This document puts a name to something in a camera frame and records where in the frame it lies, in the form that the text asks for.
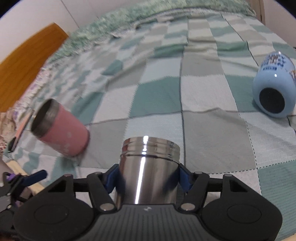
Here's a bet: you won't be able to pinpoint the silver steel cup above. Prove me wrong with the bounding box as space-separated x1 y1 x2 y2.
115 136 180 207

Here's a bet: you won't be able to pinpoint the pink steel cup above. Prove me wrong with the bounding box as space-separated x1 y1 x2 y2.
30 98 90 157

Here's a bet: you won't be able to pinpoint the light blue ceramic cup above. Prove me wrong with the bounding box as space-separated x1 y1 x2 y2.
252 51 295 118

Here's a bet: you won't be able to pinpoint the pink smartphone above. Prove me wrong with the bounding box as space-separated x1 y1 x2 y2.
7 109 34 153

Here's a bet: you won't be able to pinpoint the beige crumpled clothes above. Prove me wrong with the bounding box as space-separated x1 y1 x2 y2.
0 108 16 158

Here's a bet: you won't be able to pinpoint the purple floral pillow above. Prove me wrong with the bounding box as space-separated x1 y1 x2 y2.
13 67 53 125

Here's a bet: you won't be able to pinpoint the checkered bed sheet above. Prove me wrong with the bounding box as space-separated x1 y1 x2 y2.
4 13 295 240

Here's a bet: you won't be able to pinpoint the wooden headboard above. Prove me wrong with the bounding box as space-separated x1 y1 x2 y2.
1 23 68 112

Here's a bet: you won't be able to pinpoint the green floral quilt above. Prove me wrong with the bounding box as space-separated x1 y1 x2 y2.
46 1 256 64

